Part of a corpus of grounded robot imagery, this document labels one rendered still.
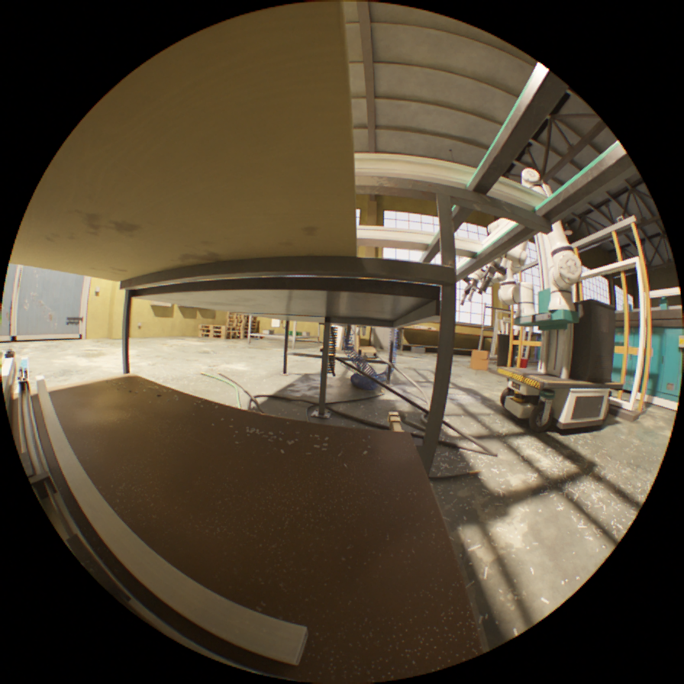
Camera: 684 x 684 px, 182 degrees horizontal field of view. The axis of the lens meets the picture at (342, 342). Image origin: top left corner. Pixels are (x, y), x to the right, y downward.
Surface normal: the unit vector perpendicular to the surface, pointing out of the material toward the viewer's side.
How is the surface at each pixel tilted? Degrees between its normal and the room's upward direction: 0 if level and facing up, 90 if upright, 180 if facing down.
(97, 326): 90
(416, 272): 90
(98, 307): 90
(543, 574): 0
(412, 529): 0
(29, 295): 90
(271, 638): 0
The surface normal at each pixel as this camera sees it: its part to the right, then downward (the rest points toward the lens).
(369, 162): -0.14, 0.03
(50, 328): 0.99, 0.08
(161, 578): 0.07, -1.00
